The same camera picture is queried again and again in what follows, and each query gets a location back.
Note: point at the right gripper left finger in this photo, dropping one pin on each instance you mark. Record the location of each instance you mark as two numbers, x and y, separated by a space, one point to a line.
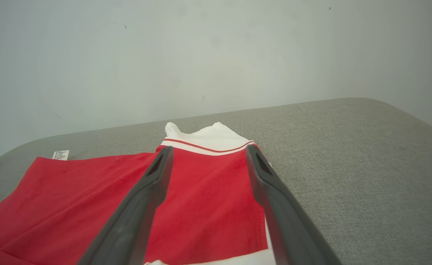
134 217

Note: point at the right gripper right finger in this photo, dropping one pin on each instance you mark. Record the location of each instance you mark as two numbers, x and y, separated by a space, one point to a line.
285 224

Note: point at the red BULLS basketball jersey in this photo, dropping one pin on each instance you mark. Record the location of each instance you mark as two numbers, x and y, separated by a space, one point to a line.
65 198

